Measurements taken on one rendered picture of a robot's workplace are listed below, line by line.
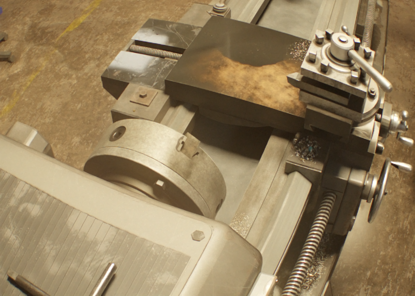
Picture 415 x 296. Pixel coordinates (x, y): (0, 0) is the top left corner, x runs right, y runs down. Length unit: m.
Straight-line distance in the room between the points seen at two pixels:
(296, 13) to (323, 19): 0.23
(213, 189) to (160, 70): 0.66
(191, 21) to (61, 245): 1.18
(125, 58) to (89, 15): 1.86
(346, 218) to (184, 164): 0.74
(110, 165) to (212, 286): 0.37
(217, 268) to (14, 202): 0.30
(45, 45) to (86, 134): 0.91
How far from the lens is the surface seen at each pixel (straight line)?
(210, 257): 0.65
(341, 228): 1.60
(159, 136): 0.92
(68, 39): 3.28
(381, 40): 2.61
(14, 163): 0.78
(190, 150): 0.95
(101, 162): 0.95
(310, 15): 2.08
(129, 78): 1.54
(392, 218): 2.37
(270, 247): 1.22
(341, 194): 1.46
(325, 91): 1.20
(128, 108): 1.46
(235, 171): 1.50
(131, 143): 0.92
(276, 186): 1.34
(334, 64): 1.19
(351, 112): 1.21
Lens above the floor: 1.90
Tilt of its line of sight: 49 degrees down
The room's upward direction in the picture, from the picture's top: 2 degrees counter-clockwise
